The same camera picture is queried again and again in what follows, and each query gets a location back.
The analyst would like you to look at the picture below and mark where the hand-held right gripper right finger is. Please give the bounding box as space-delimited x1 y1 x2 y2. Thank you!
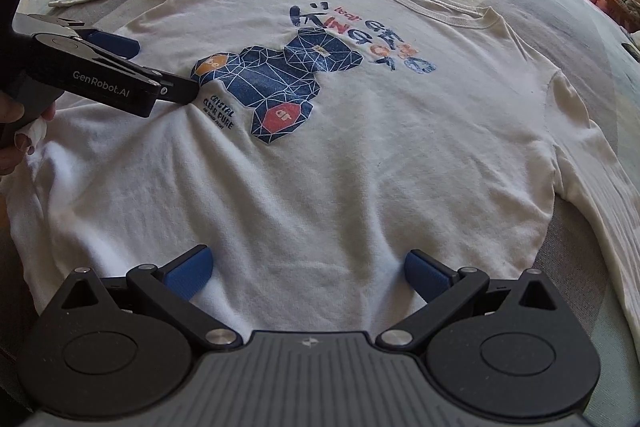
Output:
375 249 558 353

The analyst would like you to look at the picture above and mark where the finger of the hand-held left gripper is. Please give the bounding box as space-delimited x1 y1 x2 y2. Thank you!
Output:
75 28 142 59
148 67 200 106

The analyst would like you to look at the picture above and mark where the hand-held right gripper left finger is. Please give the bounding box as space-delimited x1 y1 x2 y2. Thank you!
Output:
59 245 241 352

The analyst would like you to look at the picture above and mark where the white printed sweatshirt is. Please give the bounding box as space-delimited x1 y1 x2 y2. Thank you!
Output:
0 0 640 359

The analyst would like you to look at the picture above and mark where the person's left hand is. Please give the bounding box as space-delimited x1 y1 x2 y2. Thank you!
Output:
0 89 57 178

